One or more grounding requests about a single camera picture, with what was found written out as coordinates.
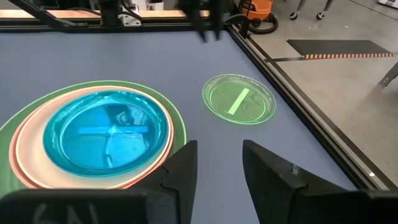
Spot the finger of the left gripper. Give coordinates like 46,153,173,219
191,17,208,44
211,17,224,41

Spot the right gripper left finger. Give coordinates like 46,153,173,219
133,139,198,224

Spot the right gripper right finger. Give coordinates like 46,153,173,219
243,139,343,224

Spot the light green plastic plate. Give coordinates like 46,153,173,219
0,80,188,198

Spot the blue transparent small plate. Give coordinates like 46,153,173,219
42,90,169,178
46,92,167,175
44,91,169,177

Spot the peach plastic plate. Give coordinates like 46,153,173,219
14,86,174,190

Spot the pink plastic plate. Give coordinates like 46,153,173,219
8,85,175,190

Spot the orange shop vacuum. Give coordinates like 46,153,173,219
239,0,274,21

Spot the copper coloured side board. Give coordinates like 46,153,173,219
0,9,212,19

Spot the white box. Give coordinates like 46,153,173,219
133,0,165,12

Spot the green transparent small plate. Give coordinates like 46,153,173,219
201,73,277,126

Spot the grey leg with caster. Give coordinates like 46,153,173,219
315,0,334,21
289,0,307,21

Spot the black hazard striped mat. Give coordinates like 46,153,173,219
266,39,395,63

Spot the grey metal leg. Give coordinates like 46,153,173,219
377,61,398,87

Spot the black diagonal strut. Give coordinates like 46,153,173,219
7,0,77,29

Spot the white object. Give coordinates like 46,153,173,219
377,0,398,9

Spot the black table frame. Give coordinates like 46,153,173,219
0,17,398,191

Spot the black vacuum hose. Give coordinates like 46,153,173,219
248,14,280,35

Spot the white metal bracket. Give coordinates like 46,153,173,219
119,11,143,27

